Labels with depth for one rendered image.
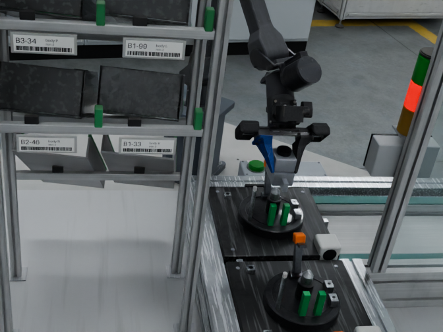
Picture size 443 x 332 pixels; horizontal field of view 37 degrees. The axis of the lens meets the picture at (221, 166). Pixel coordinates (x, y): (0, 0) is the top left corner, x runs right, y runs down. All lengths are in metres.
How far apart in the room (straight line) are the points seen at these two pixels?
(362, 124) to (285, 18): 1.06
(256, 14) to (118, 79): 0.43
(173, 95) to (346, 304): 0.51
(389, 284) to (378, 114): 2.88
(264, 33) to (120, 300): 0.61
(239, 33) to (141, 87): 3.58
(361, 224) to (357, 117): 2.59
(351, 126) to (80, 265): 2.79
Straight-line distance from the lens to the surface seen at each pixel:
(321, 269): 1.33
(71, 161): 1.20
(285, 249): 1.35
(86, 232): 1.51
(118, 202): 1.61
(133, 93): 1.05
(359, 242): 1.51
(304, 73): 1.29
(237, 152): 1.85
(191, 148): 1.23
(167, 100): 1.04
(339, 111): 4.15
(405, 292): 1.44
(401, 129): 1.23
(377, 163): 1.24
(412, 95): 1.20
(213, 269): 1.30
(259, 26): 1.37
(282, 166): 1.32
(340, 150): 3.73
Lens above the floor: 1.81
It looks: 32 degrees down
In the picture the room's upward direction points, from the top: 8 degrees clockwise
